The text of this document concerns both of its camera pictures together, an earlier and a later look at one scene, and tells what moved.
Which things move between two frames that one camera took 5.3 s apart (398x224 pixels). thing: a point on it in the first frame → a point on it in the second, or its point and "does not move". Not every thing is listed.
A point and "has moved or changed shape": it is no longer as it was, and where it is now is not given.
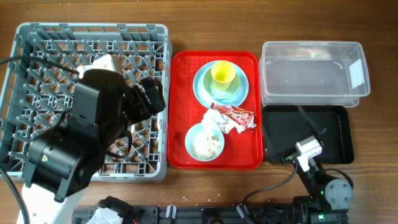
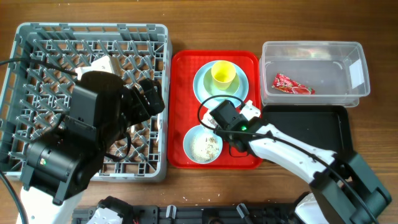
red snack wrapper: [240, 116] has moved or changed shape
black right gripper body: [315, 170] → [226, 135]
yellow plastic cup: [222, 74] does not move
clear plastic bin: [316, 73] does not move
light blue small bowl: [204, 144] does not move
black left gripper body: [135, 108] does not move
